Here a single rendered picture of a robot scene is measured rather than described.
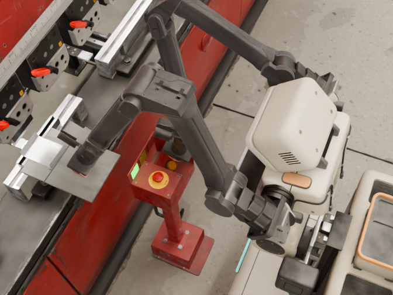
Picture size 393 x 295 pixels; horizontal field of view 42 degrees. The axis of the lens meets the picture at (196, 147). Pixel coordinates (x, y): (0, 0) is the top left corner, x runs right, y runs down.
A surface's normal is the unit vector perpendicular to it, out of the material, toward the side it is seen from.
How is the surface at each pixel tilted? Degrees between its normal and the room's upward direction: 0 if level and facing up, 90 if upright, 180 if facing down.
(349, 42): 0
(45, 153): 0
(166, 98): 5
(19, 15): 90
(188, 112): 72
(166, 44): 79
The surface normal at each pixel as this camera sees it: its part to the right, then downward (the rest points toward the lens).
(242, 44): -0.15, 0.62
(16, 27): 0.90, 0.34
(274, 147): -0.40, 0.79
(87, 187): -0.04, -0.52
